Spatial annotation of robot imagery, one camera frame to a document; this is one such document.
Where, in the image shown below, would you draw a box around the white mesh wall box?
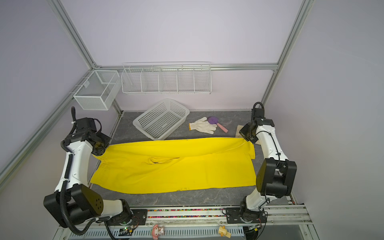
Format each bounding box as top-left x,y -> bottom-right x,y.
74,70 -> 122,111

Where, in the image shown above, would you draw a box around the yellow trousers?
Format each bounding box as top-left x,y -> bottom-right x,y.
91,138 -> 256,194

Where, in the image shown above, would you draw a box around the beige leather glove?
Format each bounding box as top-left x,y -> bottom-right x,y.
235,125 -> 244,138

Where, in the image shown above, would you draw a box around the black corrugated cable hose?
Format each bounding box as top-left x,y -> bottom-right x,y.
59,106 -> 97,236

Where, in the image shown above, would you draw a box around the purple and pink brush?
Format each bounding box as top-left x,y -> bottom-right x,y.
207,116 -> 229,133

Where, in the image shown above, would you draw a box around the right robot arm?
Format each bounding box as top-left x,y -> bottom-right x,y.
239,107 -> 297,223

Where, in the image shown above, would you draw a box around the pink plush toy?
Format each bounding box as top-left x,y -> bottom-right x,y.
152,225 -> 165,240

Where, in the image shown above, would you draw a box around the white knit glove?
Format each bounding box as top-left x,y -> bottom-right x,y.
189,117 -> 217,135

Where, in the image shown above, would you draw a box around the yellow duck toy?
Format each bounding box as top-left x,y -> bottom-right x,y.
218,226 -> 232,239

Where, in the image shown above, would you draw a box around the white wire wall shelf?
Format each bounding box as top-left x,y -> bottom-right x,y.
121,62 -> 212,95

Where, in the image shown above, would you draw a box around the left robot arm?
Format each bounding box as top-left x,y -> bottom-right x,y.
43,118 -> 133,235

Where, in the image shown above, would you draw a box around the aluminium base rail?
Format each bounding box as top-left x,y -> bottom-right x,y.
58,204 -> 313,230

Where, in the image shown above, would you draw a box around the white plastic laundry basket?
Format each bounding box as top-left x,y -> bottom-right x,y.
133,99 -> 190,141

